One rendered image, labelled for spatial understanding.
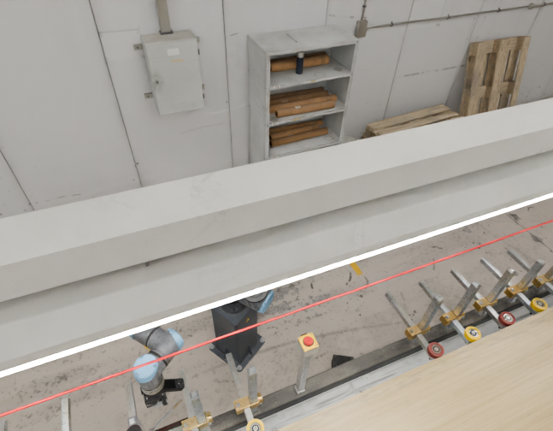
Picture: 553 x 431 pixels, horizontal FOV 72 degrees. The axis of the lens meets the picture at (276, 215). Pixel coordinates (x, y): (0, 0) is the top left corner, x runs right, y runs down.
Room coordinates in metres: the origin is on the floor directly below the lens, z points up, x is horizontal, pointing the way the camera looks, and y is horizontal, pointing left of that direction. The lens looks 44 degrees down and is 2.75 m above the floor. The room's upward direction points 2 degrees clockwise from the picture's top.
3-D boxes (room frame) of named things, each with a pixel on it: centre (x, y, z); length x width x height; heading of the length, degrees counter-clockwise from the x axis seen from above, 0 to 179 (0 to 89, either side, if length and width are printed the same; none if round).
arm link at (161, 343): (0.71, 0.42, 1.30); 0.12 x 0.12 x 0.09; 63
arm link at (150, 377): (0.61, 0.46, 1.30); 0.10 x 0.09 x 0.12; 153
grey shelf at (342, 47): (3.51, -0.18, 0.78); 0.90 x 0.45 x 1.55; 116
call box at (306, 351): (0.80, -0.16, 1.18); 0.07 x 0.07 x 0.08; 24
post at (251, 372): (0.70, 0.07, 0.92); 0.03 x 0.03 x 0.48; 24
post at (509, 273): (1.31, -1.29, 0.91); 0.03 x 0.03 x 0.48; 24
